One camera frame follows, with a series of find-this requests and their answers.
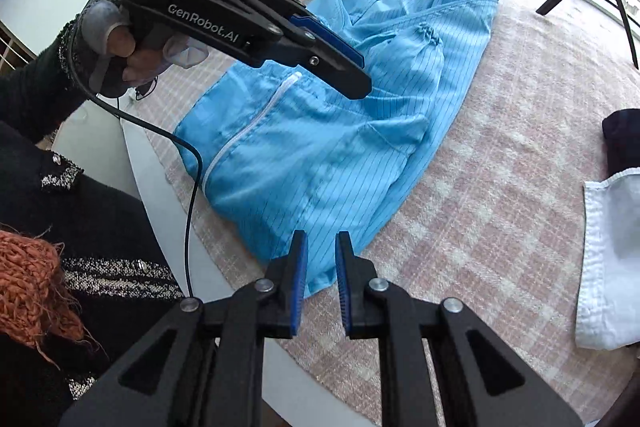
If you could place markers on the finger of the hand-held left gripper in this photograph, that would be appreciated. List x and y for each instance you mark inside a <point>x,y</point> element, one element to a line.
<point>325,39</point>
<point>345,79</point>

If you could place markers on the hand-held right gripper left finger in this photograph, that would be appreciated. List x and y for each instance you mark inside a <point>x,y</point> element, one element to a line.
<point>299,287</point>

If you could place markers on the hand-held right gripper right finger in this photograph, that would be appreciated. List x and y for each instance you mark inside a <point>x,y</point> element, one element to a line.
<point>344,292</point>

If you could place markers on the blue striped work coat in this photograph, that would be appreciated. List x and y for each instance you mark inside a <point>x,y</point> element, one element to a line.
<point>310,167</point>

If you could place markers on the person's left forearm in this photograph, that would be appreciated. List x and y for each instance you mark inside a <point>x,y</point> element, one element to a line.
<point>40,87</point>

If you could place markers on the person's left hand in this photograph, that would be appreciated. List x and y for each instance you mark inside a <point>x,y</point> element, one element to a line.
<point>117,42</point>

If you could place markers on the pink plaid blanket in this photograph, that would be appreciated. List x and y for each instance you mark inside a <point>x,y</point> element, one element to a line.
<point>490,232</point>

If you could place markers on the wooden shelf unit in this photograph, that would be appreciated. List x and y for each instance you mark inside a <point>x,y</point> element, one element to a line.
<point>12,52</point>

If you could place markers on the person's black top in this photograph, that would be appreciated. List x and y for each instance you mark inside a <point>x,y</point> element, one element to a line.
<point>100,217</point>

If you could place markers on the white garment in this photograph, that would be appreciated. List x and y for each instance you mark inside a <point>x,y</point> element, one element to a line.
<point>610,267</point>

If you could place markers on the orange knitted scarf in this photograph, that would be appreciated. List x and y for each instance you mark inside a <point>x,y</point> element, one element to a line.
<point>30,282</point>

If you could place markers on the dark navy garment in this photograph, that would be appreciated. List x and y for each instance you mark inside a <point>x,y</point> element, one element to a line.
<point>625,142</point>

